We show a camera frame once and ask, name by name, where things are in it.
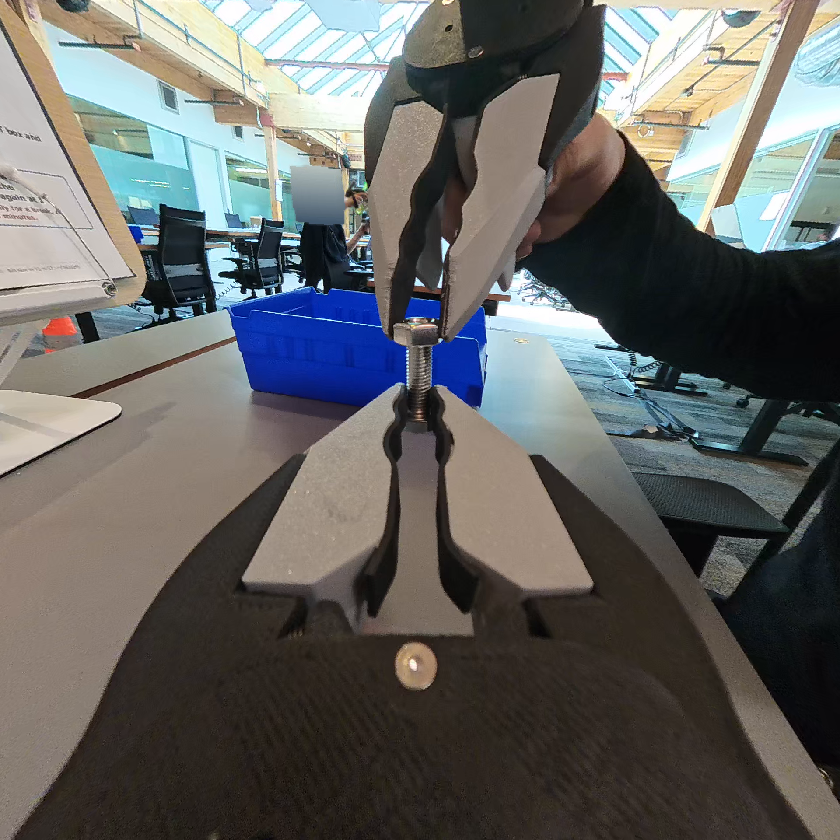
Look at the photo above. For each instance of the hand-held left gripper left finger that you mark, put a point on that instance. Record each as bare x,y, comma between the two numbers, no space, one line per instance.
321,518

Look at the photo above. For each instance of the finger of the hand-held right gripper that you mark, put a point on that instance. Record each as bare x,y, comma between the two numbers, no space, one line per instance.
403,197
508,177

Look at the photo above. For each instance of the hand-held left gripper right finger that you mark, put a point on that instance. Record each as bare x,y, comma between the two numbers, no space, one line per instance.
518,518

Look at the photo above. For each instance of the blue plastic bin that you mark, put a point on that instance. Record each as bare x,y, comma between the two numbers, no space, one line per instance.
315,354

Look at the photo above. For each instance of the silver threaded bolt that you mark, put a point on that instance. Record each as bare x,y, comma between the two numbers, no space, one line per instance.
418,374

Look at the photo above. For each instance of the person's right forearm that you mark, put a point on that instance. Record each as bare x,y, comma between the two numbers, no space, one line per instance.
689,289

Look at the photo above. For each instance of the person's right hand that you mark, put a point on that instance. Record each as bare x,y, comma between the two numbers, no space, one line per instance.
584,177

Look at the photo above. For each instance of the black office chair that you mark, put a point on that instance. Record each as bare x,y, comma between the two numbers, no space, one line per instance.
180,262
262,256

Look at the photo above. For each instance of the long wooden desk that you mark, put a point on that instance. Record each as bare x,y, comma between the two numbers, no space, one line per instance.
223,234

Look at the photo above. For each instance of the black mesh chair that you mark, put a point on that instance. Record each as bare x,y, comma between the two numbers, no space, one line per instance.
709,512

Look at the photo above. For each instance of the person's leg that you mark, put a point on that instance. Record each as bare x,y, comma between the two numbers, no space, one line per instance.
794,623

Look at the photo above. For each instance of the orange traffic cone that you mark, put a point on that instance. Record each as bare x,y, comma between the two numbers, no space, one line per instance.
60,331

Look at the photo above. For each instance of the printed instruction sheet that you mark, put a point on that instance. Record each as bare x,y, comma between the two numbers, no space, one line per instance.
46,216

